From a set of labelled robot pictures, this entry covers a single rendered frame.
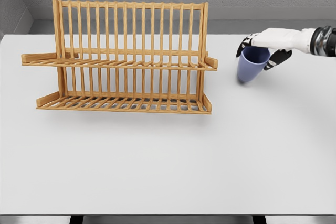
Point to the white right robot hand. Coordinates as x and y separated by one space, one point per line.
273 38

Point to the blue cup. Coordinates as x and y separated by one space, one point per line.
250 68

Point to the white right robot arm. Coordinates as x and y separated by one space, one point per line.
319 41

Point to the wooden two-tier dish rack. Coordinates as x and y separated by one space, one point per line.
126 58

